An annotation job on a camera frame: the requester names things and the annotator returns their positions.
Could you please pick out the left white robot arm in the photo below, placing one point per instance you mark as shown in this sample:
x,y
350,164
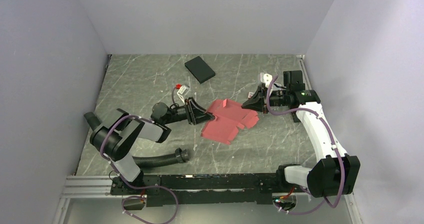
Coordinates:
x,y
115,136

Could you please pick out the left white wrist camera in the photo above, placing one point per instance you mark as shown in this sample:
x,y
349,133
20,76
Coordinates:
x,y
182,91

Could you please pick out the black ridged tray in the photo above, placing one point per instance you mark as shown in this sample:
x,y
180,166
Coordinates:
x,y
295,117

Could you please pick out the aluminium frame rail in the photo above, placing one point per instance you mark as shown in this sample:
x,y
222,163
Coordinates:
x,y
86,187

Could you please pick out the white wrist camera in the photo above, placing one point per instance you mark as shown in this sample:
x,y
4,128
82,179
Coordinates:
x,y
265,80
182,91

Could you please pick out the red paper box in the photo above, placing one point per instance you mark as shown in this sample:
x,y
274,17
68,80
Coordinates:
x,y
229,118

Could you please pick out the black flat box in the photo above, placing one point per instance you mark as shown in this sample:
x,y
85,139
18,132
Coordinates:
x,y
201,71

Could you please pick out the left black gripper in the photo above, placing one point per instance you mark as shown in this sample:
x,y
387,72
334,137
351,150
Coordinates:
x,y
203,115

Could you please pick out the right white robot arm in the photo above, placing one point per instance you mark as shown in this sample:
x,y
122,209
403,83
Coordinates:
x,y
335,172

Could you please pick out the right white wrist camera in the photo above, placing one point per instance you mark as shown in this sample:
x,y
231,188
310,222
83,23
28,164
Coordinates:
x,y
265,80

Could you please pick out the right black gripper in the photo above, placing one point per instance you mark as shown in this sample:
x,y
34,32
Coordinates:
x,y
256,101

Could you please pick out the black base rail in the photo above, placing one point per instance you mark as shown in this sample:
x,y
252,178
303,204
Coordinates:
x,y
258,188

